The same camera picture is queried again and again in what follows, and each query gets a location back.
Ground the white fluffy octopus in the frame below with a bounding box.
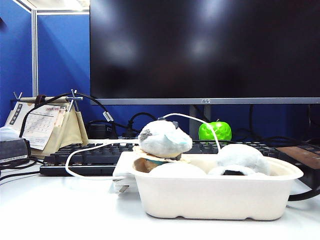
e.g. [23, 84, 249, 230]
[207, 143, 272, 176]

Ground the white paper lunch box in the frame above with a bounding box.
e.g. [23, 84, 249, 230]
[131, 153, 305, 221]

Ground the black tissue box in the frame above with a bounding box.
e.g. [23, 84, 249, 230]
[0, 138, 32, 162]

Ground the grey white plush toy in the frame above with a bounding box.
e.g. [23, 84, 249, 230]
[138, 120, 194, 161]

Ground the grey monitor stand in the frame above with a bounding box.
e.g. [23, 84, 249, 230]
[189, 104, 212, 137]

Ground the white power adapter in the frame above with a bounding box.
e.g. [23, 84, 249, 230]
[109, 151, 140, 195]

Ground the black round adapter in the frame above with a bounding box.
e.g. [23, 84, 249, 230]
[85, 120, 112, 140]

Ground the green apple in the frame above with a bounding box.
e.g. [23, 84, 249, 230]
[198, 119, 233, 142]

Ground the black mechanical keyboard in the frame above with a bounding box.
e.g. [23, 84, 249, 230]
[39, 140, 283, 177]

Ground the black AOC computer monitor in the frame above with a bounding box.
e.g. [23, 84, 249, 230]
[89, 0, 320, 105]

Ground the canvas desk calendar stand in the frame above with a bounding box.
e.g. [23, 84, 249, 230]
[3, 89, 90, 158]

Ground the wood-top black power strip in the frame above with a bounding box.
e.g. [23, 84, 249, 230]
[274, 144, 320, 189]

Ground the white tissue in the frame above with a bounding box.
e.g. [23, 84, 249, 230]
[0, 126, 20, 142]

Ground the black plug with cable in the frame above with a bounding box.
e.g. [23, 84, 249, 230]
[125, 112, 156, 139]

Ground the black cable with white label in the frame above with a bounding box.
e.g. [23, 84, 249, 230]
[18, 92, 118, 140]

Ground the black monitor cable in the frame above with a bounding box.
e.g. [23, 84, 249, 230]
[234, 104, 309, 148]

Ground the aluminium partition frame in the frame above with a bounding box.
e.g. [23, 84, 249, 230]
[12, 0, 90, 98]

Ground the thin black cable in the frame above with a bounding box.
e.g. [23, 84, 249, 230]
[0, 156, 38, 171]
[0, 170, 41, 182]

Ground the thick black power cable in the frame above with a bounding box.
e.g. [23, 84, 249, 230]
[287, 186, 320, 202]

